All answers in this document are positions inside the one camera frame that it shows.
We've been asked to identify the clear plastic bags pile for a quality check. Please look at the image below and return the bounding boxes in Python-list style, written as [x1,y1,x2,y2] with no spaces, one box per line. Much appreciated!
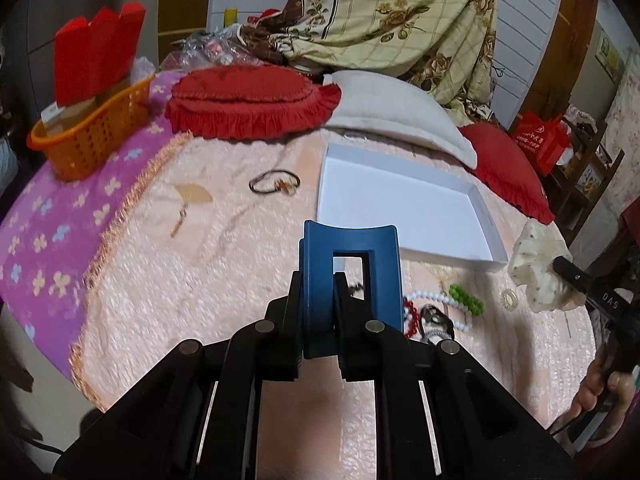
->
[160,24,264,74]

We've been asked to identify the black hair tie with charm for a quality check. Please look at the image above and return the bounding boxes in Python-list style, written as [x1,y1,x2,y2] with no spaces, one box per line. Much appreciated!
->
[247,169,303,196]

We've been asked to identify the gold fan tassel hairpin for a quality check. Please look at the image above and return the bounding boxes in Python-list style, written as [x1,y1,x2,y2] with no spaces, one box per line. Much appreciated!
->
[170,183,213,238]

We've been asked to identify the red paper bag in basket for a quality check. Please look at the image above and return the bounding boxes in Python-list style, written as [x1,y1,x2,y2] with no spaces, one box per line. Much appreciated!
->
[53,1,145,106]

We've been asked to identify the black hair ties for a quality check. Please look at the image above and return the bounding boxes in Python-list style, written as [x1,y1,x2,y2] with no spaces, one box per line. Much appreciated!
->
[418,302,457,345]

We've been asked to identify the purple floral blanket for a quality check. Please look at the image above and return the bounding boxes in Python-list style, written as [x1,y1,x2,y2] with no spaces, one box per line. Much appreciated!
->
[1,72,180,376]

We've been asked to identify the floral checked quilt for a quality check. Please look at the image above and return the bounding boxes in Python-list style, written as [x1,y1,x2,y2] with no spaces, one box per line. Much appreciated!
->
[240,0,498,126]

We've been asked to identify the white pearl bracelet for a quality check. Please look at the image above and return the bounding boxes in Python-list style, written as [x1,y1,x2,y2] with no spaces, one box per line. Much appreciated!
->
[402,289,474,334]

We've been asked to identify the orange plastic basket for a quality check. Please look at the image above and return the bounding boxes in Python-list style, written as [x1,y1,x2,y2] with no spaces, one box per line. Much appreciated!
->
[26,75,155,182]

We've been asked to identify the pink quilted bedspread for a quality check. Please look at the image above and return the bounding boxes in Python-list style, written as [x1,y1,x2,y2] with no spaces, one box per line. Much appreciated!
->
[68,127,601,480]

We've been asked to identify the white shallow cardboard tray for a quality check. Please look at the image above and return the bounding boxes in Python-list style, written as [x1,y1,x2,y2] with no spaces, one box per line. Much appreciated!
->
[317,143,509,272]

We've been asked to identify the red ruffled pillow right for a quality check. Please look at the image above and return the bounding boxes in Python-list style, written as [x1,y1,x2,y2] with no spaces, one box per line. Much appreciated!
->
[460,122,554,226]

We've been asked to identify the cream dotted scrunchie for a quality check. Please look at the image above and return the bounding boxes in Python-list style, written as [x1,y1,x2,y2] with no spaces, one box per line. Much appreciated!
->
[508,219,585,313]

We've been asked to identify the white pillow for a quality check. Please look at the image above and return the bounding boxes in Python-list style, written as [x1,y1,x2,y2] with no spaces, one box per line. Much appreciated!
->
[323,70,477,169]

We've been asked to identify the red bead bracelet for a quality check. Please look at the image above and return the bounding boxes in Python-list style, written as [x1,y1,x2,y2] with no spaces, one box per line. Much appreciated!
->
[401,296,420,340]

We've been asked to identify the red shopping bag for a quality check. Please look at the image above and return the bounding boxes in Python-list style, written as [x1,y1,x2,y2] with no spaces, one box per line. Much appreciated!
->
[511,110,570,177]

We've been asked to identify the red ruffled cushion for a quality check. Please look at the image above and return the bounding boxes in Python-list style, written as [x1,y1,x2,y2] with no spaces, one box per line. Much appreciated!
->
[165,65,342,141]

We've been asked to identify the blue hair claw clip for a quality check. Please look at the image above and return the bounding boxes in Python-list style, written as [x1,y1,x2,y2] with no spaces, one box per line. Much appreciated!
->
[299,220,404,360]

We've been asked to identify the green bead bracelet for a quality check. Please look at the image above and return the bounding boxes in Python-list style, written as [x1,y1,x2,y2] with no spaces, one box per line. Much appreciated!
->
[448,283,486,317]

